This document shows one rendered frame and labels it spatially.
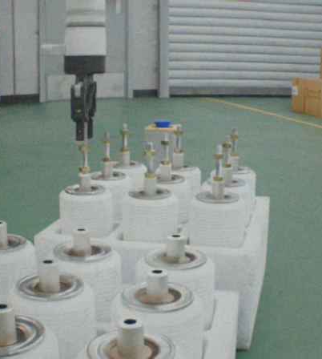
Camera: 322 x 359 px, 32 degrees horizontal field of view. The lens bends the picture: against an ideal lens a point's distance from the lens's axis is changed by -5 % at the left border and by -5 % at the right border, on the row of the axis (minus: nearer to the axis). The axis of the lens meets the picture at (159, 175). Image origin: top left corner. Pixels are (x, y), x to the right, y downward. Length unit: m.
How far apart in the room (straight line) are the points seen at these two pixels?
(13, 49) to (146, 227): 5.18
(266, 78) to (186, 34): 1.09
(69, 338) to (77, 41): 0.55
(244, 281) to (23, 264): 0.38
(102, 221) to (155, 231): 0.10
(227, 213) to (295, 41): 5.96
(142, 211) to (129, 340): 0.52
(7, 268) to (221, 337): 0.28
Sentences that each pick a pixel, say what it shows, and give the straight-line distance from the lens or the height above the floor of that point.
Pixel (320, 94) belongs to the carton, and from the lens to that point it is 4.76.
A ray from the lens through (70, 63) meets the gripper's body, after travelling 1.00.
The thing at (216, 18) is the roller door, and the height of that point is 0.89.
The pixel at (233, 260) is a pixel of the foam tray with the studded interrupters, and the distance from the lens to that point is 0.94.
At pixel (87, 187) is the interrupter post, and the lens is 1.04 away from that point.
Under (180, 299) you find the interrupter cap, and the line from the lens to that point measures 0.59.
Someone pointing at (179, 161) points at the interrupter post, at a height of 0.27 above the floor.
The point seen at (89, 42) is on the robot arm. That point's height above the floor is 0.52.
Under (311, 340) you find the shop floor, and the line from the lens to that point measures 1.06.
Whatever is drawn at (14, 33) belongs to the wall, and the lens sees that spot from 6.07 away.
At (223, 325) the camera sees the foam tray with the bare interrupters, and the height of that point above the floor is 0.18.
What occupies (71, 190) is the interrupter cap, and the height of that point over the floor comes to 0.25.
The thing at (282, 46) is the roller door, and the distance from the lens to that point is 6.79.
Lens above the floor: 0.50
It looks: 12 degrees down
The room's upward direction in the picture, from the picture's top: straight up
